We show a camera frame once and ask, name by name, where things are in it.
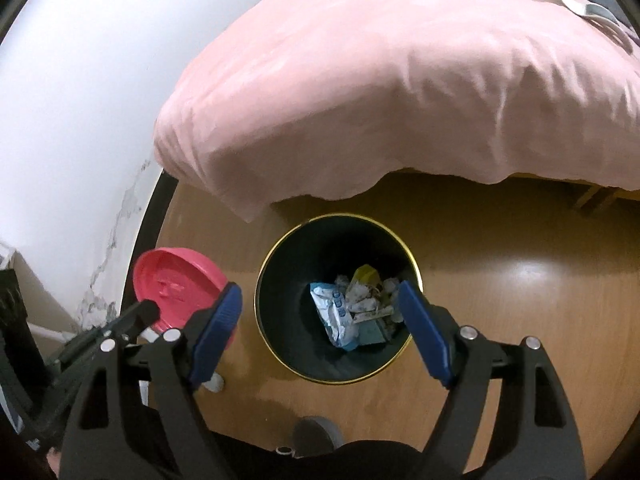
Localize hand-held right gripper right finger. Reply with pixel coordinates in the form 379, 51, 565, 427
396, 280, 588, 480

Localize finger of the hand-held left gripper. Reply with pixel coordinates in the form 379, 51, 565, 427
60, 300, 161, 361

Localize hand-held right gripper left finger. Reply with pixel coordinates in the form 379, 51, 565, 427
60, 281, 244, 480

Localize teal box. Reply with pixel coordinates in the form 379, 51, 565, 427
357, 320, 397, 345

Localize red plastic lid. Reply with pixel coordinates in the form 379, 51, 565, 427
132, 247, 236, 348

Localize black trash bin gold rim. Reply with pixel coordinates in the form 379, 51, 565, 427
255, 213, 424, 386

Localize yellow snack bag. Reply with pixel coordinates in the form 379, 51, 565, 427
350, 264, 383, 291

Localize white and blue wipes packet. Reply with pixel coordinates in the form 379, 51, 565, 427
309, 281, 361, 351

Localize person's dark pants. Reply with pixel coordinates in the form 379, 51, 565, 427
210, 430, 426, 480

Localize pink blanket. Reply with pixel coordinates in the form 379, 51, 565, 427
154, 0, 640, 223

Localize wooden bed frame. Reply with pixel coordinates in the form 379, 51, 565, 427
515, 172, 640, 213

